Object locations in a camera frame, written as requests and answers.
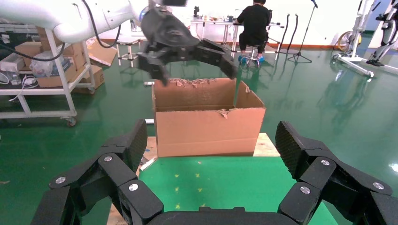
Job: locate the humanoid robot legs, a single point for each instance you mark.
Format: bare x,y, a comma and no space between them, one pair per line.
388,31

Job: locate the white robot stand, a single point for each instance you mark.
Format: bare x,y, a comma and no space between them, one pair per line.
354,59

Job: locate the stacked cardboard boxes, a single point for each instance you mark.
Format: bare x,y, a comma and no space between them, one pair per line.
76,59

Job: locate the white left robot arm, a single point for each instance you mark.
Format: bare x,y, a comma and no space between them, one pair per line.
62,15

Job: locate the cardboard box with print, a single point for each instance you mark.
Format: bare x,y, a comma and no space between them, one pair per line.
96,77

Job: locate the white desk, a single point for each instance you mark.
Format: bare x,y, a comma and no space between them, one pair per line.
217,22

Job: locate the small cardboard storage box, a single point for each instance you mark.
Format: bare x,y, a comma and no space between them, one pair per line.
28,51

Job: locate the flattened cardboard sheet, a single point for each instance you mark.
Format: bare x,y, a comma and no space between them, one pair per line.
102,54

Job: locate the person in black clothes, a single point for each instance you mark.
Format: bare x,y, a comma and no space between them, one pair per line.
253,21

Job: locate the white shelf cart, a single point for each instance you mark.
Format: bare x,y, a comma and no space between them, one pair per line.
62,77

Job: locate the green table cloth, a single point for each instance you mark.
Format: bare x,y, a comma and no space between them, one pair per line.
217,180

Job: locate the large open cardboard carton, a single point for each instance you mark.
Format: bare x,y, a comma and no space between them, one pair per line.
205,133

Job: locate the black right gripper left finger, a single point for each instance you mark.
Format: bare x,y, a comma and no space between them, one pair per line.
108,174

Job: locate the black post stand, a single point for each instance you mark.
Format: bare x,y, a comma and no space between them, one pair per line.
283,31
293,31

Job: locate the clear plastic bag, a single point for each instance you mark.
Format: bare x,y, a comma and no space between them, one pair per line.
46,65

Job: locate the white flat box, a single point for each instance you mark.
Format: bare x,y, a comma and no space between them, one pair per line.
12,63

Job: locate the black tripod stand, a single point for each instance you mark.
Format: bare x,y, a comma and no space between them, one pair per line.
300,54

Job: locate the small white table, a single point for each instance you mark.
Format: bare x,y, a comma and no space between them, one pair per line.
127,40

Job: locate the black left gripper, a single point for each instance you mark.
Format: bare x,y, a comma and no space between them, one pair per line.
168,34

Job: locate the chrome stool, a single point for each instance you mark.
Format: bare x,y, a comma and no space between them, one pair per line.
252,51

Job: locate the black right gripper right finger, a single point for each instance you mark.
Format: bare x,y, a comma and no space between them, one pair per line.
329,177

